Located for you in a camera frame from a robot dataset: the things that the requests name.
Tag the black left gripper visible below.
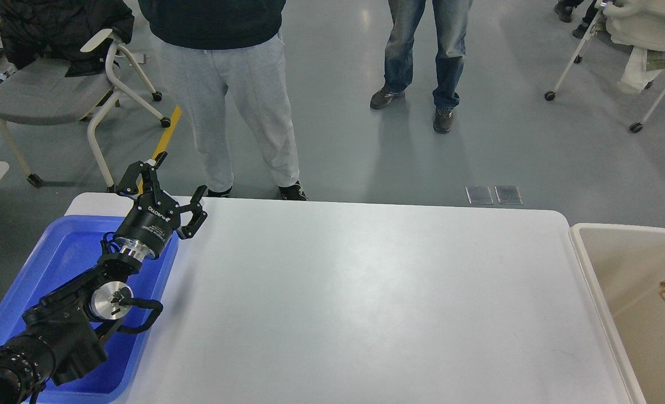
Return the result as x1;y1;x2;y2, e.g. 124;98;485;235
114;151;207;260

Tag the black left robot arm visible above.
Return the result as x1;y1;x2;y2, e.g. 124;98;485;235
0;151;207;403

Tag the beige plastic bin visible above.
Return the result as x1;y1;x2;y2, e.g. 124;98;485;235
569;223;665;403

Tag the yellow floor tape strip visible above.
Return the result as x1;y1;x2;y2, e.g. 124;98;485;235
138;105;182;195

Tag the person in grey sweatpants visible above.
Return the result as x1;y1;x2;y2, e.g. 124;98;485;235
138;1;307;200

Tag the white chair at right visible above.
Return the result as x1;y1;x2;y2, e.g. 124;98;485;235
543;1;665;134

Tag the right metal floor plate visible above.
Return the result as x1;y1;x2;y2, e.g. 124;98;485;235
494;186;523;205

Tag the metal floor plate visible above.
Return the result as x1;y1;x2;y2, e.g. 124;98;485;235
465;186;494;205
494;186;523;205

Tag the black jacket on chair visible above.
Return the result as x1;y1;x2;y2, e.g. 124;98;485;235
0;1;135;77

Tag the left metal floor plate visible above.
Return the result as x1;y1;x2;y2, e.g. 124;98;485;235
465;186;494;205

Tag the cream garment on chair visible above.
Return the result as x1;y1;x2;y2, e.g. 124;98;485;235
603;1;665;94

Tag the person's feet far right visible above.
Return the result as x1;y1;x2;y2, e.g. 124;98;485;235
553;1;598;39

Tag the person in blue jeans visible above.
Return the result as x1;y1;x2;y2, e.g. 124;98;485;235
370;0;475;134

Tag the grey chair with white frame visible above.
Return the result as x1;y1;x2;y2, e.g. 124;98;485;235
0;28;171;191

